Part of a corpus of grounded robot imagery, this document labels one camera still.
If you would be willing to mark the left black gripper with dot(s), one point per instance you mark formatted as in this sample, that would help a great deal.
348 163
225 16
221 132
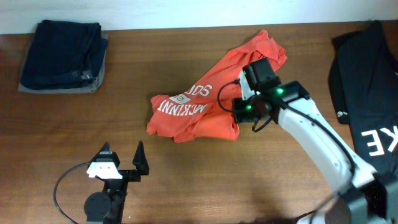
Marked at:
141 165

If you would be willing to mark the red polo shirt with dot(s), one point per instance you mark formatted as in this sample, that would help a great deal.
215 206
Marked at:
204 109

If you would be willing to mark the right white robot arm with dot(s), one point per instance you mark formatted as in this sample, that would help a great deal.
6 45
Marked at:
359 193

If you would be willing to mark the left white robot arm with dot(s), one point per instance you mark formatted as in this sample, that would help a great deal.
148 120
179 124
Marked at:
107 205

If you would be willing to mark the black printed t-shirt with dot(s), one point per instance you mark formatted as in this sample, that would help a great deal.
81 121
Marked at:
363 89

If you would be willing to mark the folded grey garment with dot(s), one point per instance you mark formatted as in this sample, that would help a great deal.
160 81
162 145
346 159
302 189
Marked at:
91 88

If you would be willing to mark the folded navy blue garment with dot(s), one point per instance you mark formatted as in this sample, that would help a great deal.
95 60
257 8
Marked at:
64 55

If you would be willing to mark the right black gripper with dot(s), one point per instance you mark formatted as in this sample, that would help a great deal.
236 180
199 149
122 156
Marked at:
239 114

